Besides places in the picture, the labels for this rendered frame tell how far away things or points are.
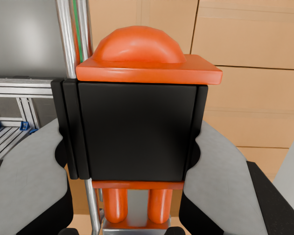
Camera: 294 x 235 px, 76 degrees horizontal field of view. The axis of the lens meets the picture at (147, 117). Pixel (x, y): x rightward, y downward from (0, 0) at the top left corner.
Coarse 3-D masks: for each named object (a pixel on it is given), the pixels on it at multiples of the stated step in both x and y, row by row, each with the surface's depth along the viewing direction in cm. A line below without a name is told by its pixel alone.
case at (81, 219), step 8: (64, 168) 49; (72, 184) 44; (80, 184) 44; (72, 192) 42; (80, 192) 42; (176, 192) 44; (72, 200) 40; (80, 200) 40; (176, 200) 42; (80, 208) 39; (88, 208) 39; (176, 208) 40; (80, 216) 38; (88, 216) 38; (176, 216) 38; (72, 224) 39; (80, 224) 39; (88, 224) 39; (176, 224) 39; (80, 232) 40; (88, 232) 40
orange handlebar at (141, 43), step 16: (112, 32) 11; (128, 32) 10; (144, 32) 10; (160, 32) 10; (96, 48) 11; (112, 48) 10; (128, 48) 10; (144, 48) 10; (160, 48) 10; (176, 48) 11; (112, 192) 15; (160, 192) 15; (112, 208) 16; (160, 208) 16
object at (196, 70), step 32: (96, 64) 10; (128, 64) 10; (160, 64) 10; (192, 64) 10; (96, 96) 10; (128, 96) 10; (160, 96) 10; (192, 96) 10; (96, 128) 11; (128, 128) 11; (160, 128) 11; (192, 128) 11; (96, 160) 12; (128, 160) 12; (160, 160) 12
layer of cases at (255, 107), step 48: (96, 0) 65; (144, 0) 66; (192, 0) 66; (240, 0) 66; (288, 0) 67; (192, 48) 74; (240, 48) 74; (288, 48) 74; (240, 96) 84; (288, 96) 84; (240, 144) 96; (288, 144) 97
